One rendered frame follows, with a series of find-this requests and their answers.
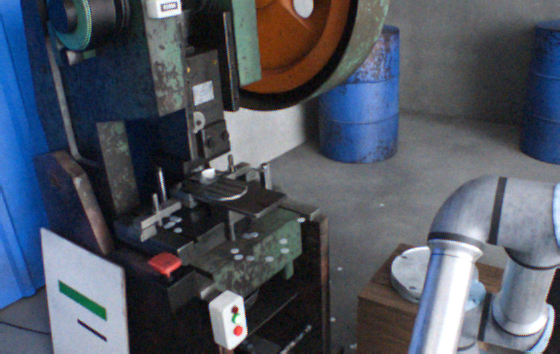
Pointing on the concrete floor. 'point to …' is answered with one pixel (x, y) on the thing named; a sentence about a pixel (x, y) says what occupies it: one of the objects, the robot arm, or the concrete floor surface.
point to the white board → (84, 298)
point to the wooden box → (400, 309)
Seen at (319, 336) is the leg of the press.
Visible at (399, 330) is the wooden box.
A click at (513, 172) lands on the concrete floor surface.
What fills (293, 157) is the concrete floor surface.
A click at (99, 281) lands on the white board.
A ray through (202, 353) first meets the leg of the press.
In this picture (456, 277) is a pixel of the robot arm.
